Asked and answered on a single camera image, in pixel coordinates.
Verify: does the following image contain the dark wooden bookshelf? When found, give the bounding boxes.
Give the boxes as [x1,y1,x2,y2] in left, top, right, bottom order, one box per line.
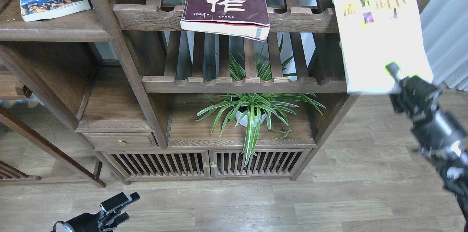
[0,0,453,186]

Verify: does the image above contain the white pleated curtain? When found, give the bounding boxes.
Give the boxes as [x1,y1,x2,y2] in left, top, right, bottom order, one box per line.
[421,0,468,91]

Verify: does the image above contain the yellow green cover book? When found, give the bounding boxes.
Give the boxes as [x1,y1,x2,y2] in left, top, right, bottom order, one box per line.
[333,0,434,95]

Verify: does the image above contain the green spider plant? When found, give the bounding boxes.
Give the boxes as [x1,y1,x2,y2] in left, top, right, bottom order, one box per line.
[193,34,326,166]

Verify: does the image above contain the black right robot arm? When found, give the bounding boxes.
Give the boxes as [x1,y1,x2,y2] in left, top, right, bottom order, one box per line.
[386,62,468,218]

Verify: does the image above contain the brass drawer knob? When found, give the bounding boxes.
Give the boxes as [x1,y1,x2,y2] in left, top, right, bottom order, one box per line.
[118,139,127,147]

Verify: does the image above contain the maroon book white characters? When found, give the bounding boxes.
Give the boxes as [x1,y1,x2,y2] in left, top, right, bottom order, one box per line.
[180,0,271,41]

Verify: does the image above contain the white plant pot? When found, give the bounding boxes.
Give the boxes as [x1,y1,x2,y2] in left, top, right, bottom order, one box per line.
[235,110,267,127]

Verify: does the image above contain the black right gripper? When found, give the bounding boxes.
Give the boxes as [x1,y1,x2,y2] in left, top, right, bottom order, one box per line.
[385,62,467,159]

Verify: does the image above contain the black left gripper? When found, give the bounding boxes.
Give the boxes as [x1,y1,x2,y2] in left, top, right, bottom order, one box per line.
[52,192,140,232]

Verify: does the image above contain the dark wooden chair frame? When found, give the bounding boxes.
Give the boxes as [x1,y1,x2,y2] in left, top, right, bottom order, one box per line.
[0,106,106,188]

